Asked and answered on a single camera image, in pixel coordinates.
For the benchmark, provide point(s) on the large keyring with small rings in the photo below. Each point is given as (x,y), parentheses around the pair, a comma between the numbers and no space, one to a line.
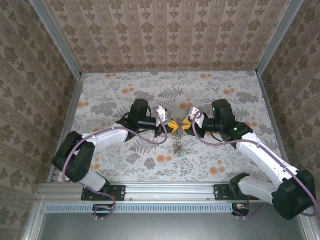
(178,142)

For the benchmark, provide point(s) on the key with green tag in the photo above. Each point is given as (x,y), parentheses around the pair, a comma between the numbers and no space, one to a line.
(181,153)

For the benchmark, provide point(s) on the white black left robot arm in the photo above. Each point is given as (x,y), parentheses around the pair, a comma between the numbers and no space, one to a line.
(110,135)

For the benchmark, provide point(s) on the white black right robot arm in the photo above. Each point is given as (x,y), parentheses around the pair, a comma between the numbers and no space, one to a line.
(265,157)

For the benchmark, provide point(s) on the grey metal panel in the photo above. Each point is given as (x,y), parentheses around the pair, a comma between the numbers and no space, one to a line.
(162,227)

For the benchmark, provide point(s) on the aluminium side rail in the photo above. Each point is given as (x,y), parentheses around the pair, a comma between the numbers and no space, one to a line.
(74,100)
(265,95)

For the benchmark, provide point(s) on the aluminium mounting rail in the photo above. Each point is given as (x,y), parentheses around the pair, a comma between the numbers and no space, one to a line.
(170,191)

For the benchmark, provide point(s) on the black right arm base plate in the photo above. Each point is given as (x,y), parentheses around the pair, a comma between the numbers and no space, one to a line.
(221,192)

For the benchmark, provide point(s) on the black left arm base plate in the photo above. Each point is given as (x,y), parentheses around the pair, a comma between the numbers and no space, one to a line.
(120,192)

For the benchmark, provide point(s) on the aluminium corner post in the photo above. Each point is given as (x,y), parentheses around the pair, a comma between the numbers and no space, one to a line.
(57,37)
(278,37)

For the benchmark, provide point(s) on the aluminium frame bar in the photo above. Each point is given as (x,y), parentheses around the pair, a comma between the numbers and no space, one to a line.
(33,222)
(310,230)

